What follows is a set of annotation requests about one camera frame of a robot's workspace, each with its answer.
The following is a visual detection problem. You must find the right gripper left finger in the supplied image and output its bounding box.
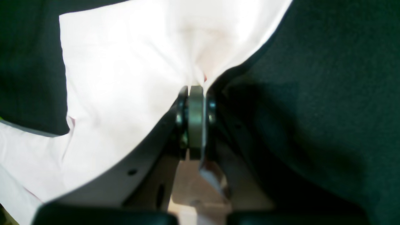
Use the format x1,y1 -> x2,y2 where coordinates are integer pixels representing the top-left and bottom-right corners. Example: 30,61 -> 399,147
41,86 -> 205,213

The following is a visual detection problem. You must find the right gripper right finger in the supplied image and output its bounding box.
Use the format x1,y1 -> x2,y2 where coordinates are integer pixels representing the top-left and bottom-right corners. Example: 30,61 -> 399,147
207,91 -> 366,219

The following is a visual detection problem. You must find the pink T-shirt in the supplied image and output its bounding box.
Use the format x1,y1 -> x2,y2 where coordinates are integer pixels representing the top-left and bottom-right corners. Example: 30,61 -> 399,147
0,0 -> 291,225

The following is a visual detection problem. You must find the black table cloth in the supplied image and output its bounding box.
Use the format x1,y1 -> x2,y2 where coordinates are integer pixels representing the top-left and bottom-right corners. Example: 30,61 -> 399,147
0,0 -> 400,225

